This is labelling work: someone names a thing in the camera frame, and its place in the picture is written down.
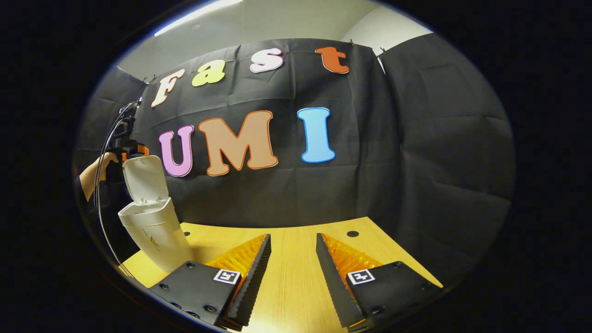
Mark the white desktop garbage bin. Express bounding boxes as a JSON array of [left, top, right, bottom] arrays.
[[118, 155, 194, 272]]

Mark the wooden desktop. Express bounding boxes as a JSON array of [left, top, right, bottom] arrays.
[[119, 216, 444, 333]]

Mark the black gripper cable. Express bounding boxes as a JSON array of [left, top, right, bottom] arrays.
[[93, 103, 140, 279]]

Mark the black backdrop cloth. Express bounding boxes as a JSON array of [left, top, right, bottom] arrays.
[[74, 32, 516, 278]]

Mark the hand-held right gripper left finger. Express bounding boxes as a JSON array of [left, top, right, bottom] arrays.
[[149, 234, 272, 330]]

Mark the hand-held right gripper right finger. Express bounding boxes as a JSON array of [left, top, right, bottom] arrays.
[[316, 233, 443, 331]]

